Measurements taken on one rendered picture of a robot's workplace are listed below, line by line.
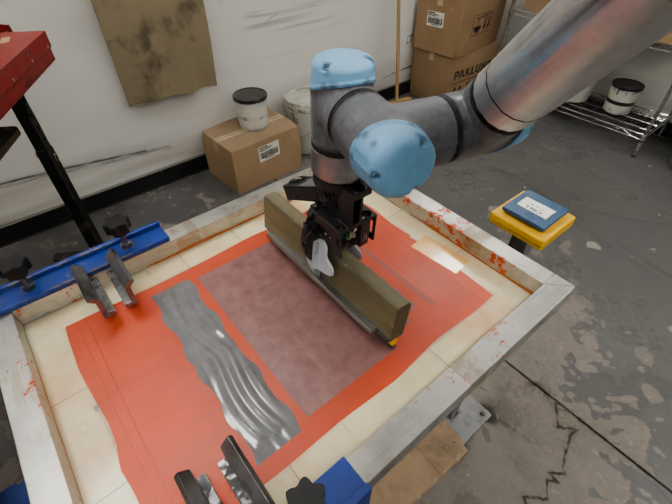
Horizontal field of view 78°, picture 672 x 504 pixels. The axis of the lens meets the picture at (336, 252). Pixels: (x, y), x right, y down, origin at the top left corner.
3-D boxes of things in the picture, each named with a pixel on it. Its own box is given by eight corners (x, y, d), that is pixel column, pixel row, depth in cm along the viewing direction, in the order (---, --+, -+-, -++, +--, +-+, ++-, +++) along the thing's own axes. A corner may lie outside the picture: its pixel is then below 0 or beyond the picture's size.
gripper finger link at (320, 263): (322, 298, 68) (331, 254, 62) (301, 277, 71) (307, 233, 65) (336, 291, 70) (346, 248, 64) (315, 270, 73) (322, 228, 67)
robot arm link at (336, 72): (326, 75, 42) (298, 47, 48) (325, 167, 50) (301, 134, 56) (393, 66, 45) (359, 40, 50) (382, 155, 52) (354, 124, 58)
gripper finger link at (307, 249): (303, 263, 66) (310, 218, 61) (297, 258, 67) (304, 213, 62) (325, 254, 69) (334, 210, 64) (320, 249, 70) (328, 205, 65)
